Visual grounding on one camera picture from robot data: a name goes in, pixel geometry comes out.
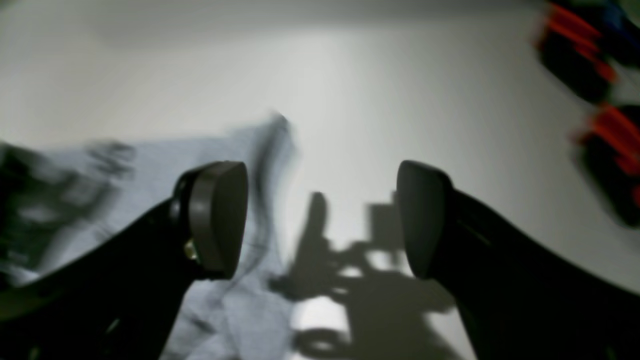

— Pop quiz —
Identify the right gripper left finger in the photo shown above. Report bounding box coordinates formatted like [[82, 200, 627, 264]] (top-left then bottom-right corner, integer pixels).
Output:
[[1, 161, 249, 360]]

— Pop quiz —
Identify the top blue orange bar clamp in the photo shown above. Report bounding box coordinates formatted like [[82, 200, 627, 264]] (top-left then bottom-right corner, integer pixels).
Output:
[[536, 0, 640, 104]]

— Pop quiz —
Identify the blue orange bar clamp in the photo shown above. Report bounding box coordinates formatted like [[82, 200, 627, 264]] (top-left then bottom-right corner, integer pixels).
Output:
[[575, 104, 640, 228], [536, 0, 640, 104]]

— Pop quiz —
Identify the grey T-shirt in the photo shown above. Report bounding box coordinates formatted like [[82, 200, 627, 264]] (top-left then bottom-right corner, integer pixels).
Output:
[[1, 115, 292, 360]]

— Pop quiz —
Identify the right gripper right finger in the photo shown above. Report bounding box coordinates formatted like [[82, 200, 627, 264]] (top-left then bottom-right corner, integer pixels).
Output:
[[397, 161, 640, 360]]

